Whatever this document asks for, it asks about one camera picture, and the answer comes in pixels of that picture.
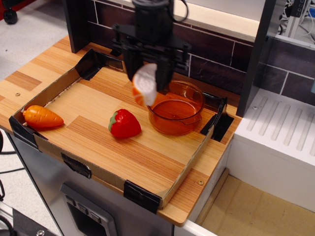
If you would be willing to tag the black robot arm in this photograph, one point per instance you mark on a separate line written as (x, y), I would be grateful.
(152, 3)

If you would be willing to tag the dark grey vertical post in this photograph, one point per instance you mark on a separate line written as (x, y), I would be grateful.
(267, 30)

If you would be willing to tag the white toy sink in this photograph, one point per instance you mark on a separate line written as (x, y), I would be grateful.
(273, 148)

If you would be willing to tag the orange toy carrot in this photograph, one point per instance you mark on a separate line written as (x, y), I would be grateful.
(41, 117)

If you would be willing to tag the red toy strawberry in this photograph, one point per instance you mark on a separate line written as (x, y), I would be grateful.
(123, 124)

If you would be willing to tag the grey toy oven front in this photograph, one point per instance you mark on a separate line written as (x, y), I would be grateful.
(81, 206)

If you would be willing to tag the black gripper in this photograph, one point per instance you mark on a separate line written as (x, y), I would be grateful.
(151, 37)

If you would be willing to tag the black caster wheel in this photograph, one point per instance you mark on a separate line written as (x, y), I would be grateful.
(10, 16)

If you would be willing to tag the white orange toy sushi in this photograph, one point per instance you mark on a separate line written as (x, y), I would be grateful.
(144, 86)

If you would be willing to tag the orange transparent pot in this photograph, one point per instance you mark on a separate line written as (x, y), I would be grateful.
(177, 109)

